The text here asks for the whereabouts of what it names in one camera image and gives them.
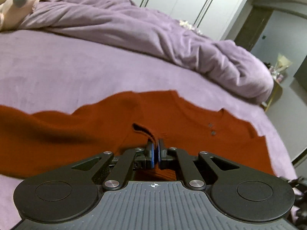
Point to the small floral cloth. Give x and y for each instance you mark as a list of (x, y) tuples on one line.
[(189, 25)]

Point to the pink plush toy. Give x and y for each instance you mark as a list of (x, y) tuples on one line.
[(9, 9)]

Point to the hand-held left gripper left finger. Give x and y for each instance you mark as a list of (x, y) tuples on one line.
[(150, 157)]

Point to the red knit sweater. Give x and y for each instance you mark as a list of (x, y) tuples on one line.
[(96, 129)]

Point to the dark cabinet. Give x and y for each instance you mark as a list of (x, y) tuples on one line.
[(302, 69)]

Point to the gold-legged side table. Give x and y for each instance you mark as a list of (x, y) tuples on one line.
[(278, 88)]

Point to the white wardrobe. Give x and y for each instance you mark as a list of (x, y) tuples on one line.
[(182, 0)]

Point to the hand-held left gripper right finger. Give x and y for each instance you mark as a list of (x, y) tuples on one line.
[(158, 157)]

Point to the purple bed sheet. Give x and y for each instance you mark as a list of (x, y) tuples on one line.
[(60, 71)]

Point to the purple duvet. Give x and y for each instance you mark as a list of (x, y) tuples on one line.
[(144, 36)]

